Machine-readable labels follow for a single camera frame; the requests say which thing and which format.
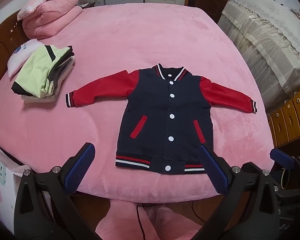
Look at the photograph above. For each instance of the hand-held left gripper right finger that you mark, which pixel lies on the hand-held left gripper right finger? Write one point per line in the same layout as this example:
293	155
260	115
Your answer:
212	167

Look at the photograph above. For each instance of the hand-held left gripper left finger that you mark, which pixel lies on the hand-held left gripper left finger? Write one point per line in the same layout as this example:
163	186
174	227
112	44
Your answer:
81	166

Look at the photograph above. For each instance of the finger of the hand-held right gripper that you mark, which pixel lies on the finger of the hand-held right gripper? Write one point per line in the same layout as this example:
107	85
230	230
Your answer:
281	158

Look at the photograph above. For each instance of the navy and red varsity jacket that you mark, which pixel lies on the navy and red varsity jacket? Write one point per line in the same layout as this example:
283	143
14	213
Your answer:
152	105

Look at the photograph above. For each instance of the stack of folded clothes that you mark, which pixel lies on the stack of folded clothes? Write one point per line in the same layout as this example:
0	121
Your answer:
37	70

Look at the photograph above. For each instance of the wooden chairs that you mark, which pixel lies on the wooden chairs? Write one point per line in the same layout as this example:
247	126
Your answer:
290	120

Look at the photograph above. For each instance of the person's pink clothing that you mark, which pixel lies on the person's pink clothing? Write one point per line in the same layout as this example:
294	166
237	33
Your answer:
165	222

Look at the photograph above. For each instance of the printed white bag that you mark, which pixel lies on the printed white bag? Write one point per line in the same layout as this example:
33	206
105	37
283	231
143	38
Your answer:
0	175

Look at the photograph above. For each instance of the furniture under beige lace cover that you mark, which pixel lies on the furniture under beige lace cover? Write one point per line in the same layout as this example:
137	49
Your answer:
265	37

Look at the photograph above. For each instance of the white printed pillow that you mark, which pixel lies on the white printed pillow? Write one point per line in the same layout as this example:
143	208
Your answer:
20	57

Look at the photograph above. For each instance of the wooden headboard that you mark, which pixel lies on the wooden headboard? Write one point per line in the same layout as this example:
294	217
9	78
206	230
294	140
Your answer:
0	45

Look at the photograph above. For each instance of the pink bed blanket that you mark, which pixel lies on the pink bed blanket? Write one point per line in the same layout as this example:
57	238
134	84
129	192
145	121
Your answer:
140	30

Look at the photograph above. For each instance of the folded pink quilt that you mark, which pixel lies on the folded pink quilt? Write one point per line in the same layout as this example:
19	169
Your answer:
55	17

